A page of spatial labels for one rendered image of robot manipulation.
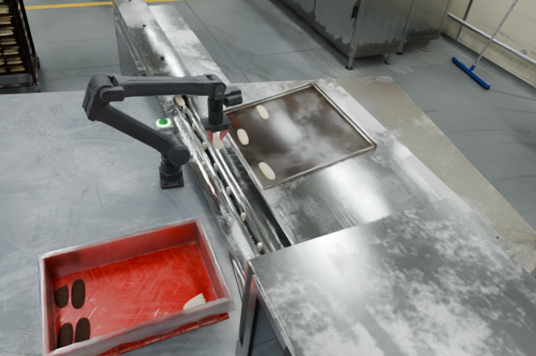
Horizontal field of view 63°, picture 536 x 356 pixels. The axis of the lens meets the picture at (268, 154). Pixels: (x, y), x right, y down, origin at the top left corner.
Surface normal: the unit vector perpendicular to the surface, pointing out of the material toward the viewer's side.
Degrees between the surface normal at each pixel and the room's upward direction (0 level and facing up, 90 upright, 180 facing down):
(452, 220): 0
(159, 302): 0
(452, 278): 0
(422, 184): 10
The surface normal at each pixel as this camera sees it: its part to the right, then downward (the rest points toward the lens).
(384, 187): -0.06, -0.73
